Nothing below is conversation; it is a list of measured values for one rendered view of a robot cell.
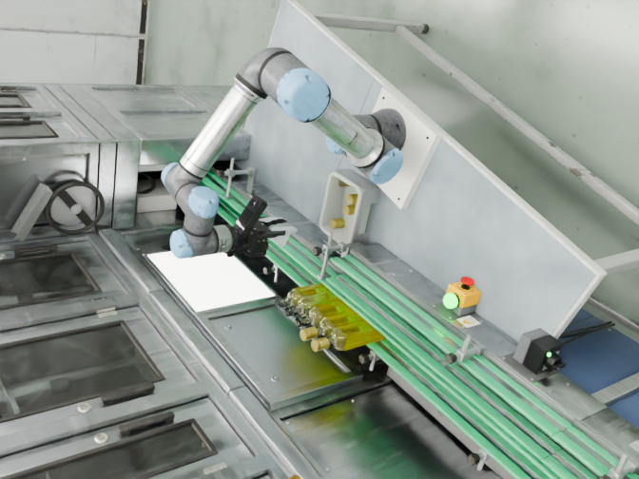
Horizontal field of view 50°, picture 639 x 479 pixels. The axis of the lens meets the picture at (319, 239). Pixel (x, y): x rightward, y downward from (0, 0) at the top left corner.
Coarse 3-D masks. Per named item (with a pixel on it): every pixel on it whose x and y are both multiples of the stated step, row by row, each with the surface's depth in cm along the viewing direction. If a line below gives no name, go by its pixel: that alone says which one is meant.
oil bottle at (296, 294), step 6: (294, 288) 218; (300, 288) 218; (306, 288) 219; (312, 288) 220; (318, 288) 220; (324, 288) 221; (288, 294) 216; (294, 294) 215; (300, 294) 215; (306, 294) 216; (312, 294) 217; (294, 300) 214
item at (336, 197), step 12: (336, 180) 234; (348, 180) 226; (336, 192) 236; (348, 192) 236; (360, 192) 221; (324, 204) 236; (336, 204) 239; (348, 204) 237; (324, 216) 239; (336, 216) 241; (348, 216) 238; (324, 228) 239; (336, 228) 240; (348, 228) 239; (336, 240) 234; (348, 240) 228
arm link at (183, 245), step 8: (176, 232) 174; (184, 232) 173; (216, 232) 179; (176, 240) 174; (184, 240) 173; (192, 240) 173; (200, 240) 174; (208, 240) 176; (216, 240) 178; (176, 248) 174; (184, 248) 173; (192, 248) 174; (200, 248) 175; (208, 248) 177; (216, 248) 179; (176, 256) 175; (184, 256) 174; (192, 256) 176; (200, 256) 178
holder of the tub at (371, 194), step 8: (344, 176) 229; (352, 176) 230; (360, 176) 232; (360, 184) 224; (368, 184) 226; (376, 184) 227; (368, 192) 222; (376, 192) 225; (368, 200) 224; (376, 200) 226; (360, 208) 224; (368, 208) 226; (376, 208) 229; (360, 216) 226; (368, 216) 228; (360, 224) 228; (368, 224) 230; (360, 232) 230; (368, 232) 232; (352, 240) 229; (360, 240) 231; (368, 240) 234
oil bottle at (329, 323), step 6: (348, 312) 211; (354, 312) 211; (324, 318) 205; (330, 318) 205; (336, 318) 206; (342, 318) 206; (348, 318) 207; (354, 318) 208; (360, 318) 209; (324, 324) 203; (330, 324) 203; (336, 324) 203; (342, 324) 204; (324, 330) 203; (330, 330) 202
